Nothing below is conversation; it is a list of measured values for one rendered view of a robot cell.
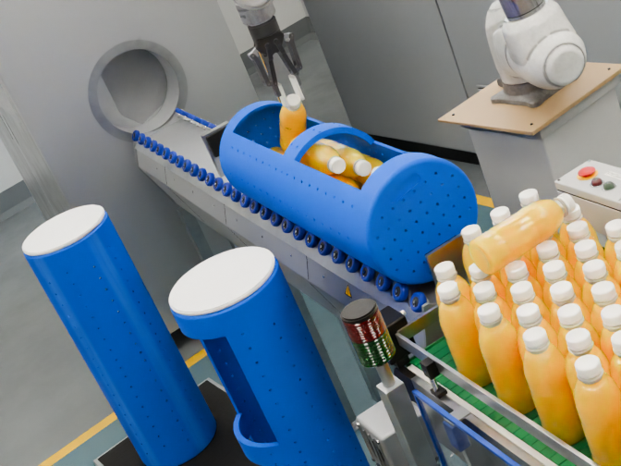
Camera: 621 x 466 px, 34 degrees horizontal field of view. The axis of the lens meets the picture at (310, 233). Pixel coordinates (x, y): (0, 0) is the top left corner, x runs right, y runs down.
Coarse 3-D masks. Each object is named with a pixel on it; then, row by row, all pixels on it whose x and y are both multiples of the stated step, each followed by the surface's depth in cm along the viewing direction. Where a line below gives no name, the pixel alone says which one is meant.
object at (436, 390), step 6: (426, 360) 198; (432, 360) 198; (426, 366) 197; (432, 366) 197; (426, 372) 198; (432, 372) 198; (438, 372) 198; (432, 378) 198; (432, 384) 200; (438, 384) 202; (432, 390) 201; (438, 390) 200; (444, 390) 200; (438, 396) 199
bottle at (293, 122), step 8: (280, 112) 274; (288, 112) 271; (296, 112) 271; (304, 112) 273; (280, 120) 276; (288, 120) 273; (296, 120) 272; (304, 120) 275; (280, 128) 279; (288, 128) 275; (296, 128) 275; (304, 128) 278; (280, 136) 283; (288, 136) 279; (296, 136) 279; (280, 144) 287; (288, 144) 283
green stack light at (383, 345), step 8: (384, 336) 169; (352, 344) 170; (360, 344) 168; (368, 344) 168; (376, 344) 168; (384, 344) 169; (392, 344) 171; (360, 352) 169; (368, 352) 169; (376, 352) 169; (384, 352) 169; (392, 352) 170; (360, 360) 171; (368, 360) 170; (376, 360) 169; (384, 360) 170
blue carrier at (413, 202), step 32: (256, 128) 294; (320, 128) 255; (352, 128) 255; (224, 160) 289; (256, 160) 269; (288, 160) 253; (384, 160) 261; (416, 160) 218; (256, 192) 274; (288, 192) 251; (320, 192) 236; (352, 192) 223; (384, 192) 216; (416, 192) 220; (448, 192) 223; (320, 224) 239; (352, 224) 222; (384, 224) 218; (416, 224) 222; (448, 224) 226; (352, 256) 236; (384, 256) 220; (416, 256) 224
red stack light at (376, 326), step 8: (376, 312) 167; (368, 320) 166; (376, 320) 167; (352, 328) 167; (360, 328) 166; (368, 328) 167; (376, 328) 167; (384, 328) 169; (352, 336) 168; (360, 336) 167; (368, 336) 167; (376, 336) 168
